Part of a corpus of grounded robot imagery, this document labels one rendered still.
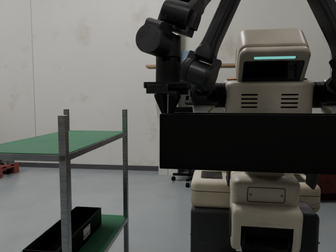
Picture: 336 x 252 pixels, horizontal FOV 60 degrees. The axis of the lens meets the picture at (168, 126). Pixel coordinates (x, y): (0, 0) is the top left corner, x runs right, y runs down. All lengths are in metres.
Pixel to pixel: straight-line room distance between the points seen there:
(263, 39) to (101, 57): 4.25
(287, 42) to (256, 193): 0.49
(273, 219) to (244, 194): 0.12
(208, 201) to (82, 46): 4.26
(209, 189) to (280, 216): 0.37
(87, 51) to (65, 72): 0.53
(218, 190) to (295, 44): 0.67
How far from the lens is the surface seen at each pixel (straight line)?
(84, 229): 1.81
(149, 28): 0.60
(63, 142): 1.19
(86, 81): 5.13
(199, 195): 1.31
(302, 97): 1.02
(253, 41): 0.96
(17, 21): 5.86
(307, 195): 1.36
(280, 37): 0.99
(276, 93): 1.00
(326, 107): 1.06
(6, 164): 5.28
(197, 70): 0.88
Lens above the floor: 1.15
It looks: 5 degrees down
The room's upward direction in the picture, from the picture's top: straight up
